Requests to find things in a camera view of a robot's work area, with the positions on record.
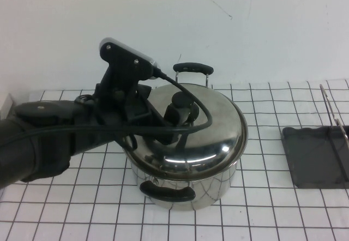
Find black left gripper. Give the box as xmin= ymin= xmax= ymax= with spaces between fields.
xmin=93 ymin=84 xmax=202 ymax=146

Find stainless steel pot lid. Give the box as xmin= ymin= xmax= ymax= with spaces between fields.
xmin=123 ymin=82 xmax=250 ymax=178

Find dark grey rack drip tray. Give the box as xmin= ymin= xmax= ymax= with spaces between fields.
xmin=280 ymin=125 xmax=349 ymax=190

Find white black-grid tablecloth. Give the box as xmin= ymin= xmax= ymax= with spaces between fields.
xmin=0 ymin=80 xmax=349 ymax=241

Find black camera cable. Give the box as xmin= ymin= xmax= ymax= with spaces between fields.
xmin=0 ymin=68 xmax=214 ymax=154

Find stainless steel pot black handles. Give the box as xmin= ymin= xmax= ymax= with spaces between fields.
xmin=130 ymin=62 xmax=244 ymax=212

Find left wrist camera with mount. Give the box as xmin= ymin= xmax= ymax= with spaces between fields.
xmin=98 ymin=36 xmax=161 ymax=108

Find chrome wire lid rack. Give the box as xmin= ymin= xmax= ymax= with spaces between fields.
xmin=318 ymin=84 xmax=349 ymax=182

